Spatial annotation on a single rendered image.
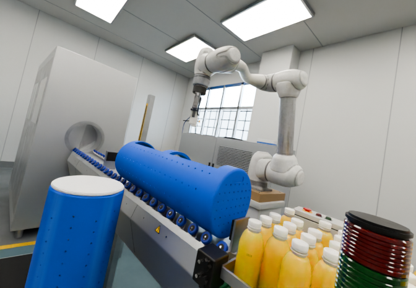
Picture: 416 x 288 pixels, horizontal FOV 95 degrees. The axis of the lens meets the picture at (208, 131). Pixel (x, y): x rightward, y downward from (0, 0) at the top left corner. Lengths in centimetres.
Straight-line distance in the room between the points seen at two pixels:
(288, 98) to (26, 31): 541
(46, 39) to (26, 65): 70
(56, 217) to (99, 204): 14
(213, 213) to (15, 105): 522
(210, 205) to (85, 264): 54
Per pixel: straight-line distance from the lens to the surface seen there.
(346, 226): 32
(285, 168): 131
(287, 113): 132
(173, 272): 97
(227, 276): 65
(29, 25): 589
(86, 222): 93
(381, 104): 360
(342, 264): 33
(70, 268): 101
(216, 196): 73
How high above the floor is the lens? 131
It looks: 3 degrees up
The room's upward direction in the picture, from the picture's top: 11 degrees clockwise
